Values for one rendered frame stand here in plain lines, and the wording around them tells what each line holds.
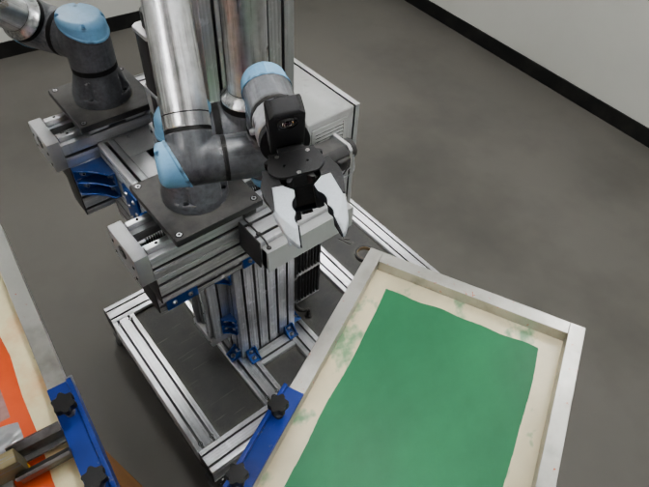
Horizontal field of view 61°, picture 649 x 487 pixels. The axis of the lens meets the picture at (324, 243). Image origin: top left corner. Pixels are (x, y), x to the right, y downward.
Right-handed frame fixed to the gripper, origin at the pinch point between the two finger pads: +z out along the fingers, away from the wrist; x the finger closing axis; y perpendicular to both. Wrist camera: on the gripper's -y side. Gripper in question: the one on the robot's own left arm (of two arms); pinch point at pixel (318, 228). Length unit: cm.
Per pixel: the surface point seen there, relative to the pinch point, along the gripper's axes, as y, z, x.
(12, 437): 57, -18, 65
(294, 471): 71, 0, 13
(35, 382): 56, -29, 61
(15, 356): 55, -36, 65
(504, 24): 175, -306, -207
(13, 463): 49, -8, 60
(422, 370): 76, -15, -22
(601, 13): 141, -241, -234
